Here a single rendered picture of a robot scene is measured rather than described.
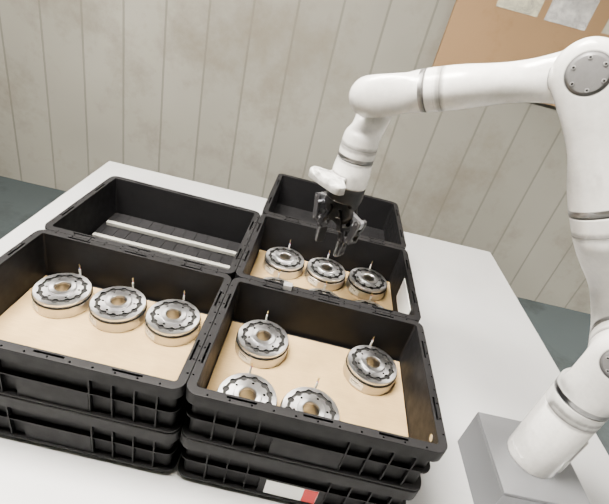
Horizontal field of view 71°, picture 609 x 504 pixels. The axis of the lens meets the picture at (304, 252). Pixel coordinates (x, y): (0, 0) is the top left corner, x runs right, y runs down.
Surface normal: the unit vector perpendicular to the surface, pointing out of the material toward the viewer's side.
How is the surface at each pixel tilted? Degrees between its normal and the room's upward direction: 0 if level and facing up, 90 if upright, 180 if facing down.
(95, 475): 0
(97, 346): 0
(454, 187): 90
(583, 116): 93
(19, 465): 0
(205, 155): 90
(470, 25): 90
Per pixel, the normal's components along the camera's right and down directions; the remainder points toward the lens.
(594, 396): -0.58, 0.32
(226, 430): -0.11, 0.51
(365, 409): 0.22, -0.82
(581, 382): -0.78, 0.18
